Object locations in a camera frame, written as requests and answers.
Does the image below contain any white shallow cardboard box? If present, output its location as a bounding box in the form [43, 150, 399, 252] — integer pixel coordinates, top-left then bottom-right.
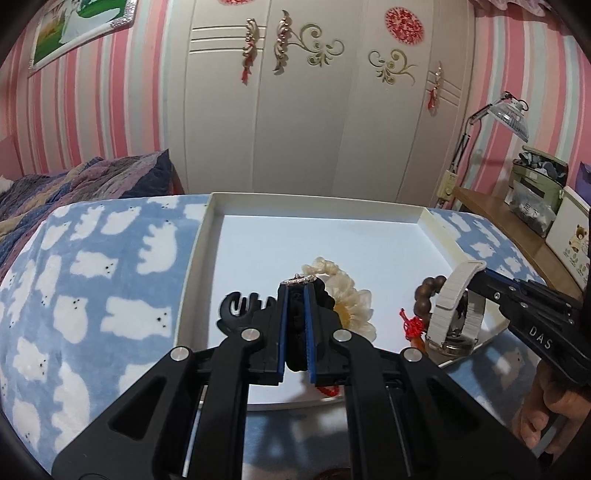
[174, 191, 502, 411]

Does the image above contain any white strap wristwatch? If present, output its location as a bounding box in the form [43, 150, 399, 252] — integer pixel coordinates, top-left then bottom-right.
[425, 260, 488, 356]

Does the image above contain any striped purple blue quilt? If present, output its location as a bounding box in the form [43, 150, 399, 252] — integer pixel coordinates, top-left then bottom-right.
[0, 151, 178, 273]

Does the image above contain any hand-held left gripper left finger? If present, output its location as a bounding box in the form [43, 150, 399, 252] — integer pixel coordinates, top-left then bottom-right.
[51, 284, 289, 480]

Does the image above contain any wooden desk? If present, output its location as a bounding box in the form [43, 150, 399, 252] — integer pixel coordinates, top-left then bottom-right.
[450, 185, 591, 301]

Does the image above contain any wooden bead bracelet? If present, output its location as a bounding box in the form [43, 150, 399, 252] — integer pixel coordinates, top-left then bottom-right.
[399, 275, 446, 354]

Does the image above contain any white bear print box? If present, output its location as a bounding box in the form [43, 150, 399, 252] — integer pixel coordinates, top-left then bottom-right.
[545, 187, 591, 278]

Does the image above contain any pink curtain valance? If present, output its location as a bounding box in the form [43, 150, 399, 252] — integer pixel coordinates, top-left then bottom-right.
[471, 0, 550, 10]

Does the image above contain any cream fabric flower hair clip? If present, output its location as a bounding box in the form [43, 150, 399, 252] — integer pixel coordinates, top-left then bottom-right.
[301, 257, 376, 342]

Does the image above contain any black hair claw clip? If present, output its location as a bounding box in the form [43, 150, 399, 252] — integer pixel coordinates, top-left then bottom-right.
[216, 291, 278, 335]

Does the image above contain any black scrunchie with charm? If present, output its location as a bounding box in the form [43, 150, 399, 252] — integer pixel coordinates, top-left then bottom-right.
[281, 272, 335, 372]

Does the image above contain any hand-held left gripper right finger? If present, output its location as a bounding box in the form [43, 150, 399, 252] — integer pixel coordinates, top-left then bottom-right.
[302, 286, 541, 480]

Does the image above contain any pink headboard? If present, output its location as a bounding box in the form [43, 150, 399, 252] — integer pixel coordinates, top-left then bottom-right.
[0, 136, 14, 178]

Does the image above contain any silver framed wall picture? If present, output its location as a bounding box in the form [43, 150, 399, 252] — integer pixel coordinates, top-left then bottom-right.
[28, 0, 139, 77]

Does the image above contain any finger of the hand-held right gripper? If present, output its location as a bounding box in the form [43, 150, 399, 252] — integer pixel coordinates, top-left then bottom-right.
[466, 280, 572, 325]
[478, 270, 578, 311]

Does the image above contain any white wardrobe with gold ornaments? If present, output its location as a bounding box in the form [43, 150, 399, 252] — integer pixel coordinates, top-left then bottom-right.
[166, 0, 476, 208]

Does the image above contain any beige wall socket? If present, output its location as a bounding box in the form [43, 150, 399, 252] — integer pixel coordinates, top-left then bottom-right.
[436, 171, 459, 204]

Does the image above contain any green storage bag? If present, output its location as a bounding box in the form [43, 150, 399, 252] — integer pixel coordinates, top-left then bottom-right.
[510, 147, 570, 238]

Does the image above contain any person's right hand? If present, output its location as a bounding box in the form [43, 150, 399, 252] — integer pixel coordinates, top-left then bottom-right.
[517, 362, 591, 472]

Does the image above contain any blue white bear print blanket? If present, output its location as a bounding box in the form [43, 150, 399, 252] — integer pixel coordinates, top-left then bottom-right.
[0, 194, 583, 480]

